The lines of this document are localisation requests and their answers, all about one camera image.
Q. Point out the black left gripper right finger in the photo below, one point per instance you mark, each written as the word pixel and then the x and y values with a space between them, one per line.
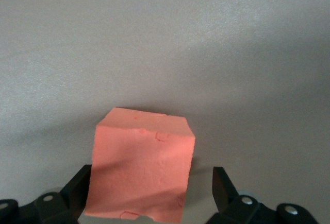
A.
pixel 232 208

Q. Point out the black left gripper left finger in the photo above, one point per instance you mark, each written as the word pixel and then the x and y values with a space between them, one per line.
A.
pixel 51 208

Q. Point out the orange foam block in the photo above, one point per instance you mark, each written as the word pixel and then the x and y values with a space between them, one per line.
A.
pixel 141 162

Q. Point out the brown table cover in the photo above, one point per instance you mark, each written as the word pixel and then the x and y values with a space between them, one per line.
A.
pixel 77 54

